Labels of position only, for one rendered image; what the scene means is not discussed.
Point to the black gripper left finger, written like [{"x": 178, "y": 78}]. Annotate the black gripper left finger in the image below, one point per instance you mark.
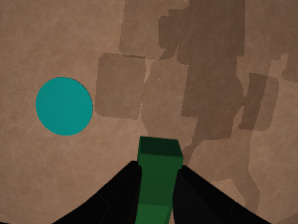
[{"x": 115, "y": 203}]

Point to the green rectangular post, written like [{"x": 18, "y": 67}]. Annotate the green rectangular post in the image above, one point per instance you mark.
[{"x": 160, "y": 160}]

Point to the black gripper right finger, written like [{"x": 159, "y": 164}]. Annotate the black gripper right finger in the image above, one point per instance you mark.
[{"x": 195, "y": 201}]

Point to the teal flat circle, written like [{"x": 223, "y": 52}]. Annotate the teal flat circle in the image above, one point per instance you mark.
[{"x": 64, "y": 106}]

